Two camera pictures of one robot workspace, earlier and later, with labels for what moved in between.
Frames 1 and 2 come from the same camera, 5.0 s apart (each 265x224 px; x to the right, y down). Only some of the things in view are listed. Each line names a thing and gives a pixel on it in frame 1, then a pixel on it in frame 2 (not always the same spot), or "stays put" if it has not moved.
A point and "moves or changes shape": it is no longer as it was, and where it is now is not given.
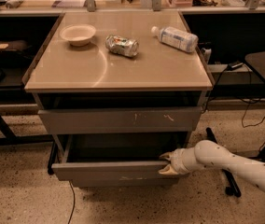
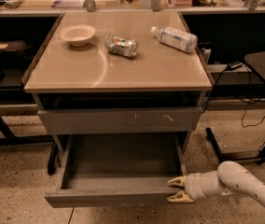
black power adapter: (232, 65) stays put
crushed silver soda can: (122, 46) stays put
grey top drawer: (144, 119) stays put
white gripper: (177, 161) to (193, 186)
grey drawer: (125, 157) moves or changes shape
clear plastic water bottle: (176, 37) stays put
